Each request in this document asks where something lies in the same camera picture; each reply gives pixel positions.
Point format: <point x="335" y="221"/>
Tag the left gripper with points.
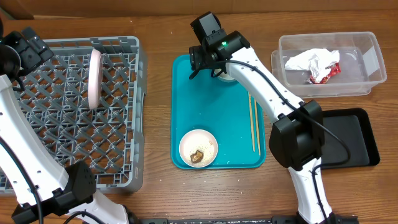
<point x="17" y="43"/>

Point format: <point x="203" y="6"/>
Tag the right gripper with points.
<point x="195" y="60"/>

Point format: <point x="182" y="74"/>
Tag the large pink plate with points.
<point x="95" y="77"/>

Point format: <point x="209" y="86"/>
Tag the small pink bowl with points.
<point x="190" y="134"/>

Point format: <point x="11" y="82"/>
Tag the brown food scrap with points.
<point x="196" y="157"/>

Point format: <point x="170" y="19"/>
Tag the white napkin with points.
<point x="316" y="61"/>

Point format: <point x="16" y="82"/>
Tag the red snack wrapper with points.
<point x="334" y="70"/>

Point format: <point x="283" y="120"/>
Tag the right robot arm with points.
<point x="297" y="134"/>

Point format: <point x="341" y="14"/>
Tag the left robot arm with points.
<point x="41" y="185"/>

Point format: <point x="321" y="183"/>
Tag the clear plastic waste bin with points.
<point x="361" y="63"/>

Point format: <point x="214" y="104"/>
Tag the grey small saucer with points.
<point x="221" y="75"/>

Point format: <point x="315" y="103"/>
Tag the teal plastic serving tray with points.
<point x="218" y="107"/>

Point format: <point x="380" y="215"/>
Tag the right wooden chopstick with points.
<point x="257" y="128"/>

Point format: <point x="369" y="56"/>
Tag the scattered rice grains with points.
<point x="201" y="143"/>

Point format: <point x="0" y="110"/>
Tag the grey plastic dish rack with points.
<point x="109" y="138"/>

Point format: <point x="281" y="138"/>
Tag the black rectangular tray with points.
<point x="354" y="128"/>

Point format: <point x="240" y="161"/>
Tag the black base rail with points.
<point x="296" y="219"/>

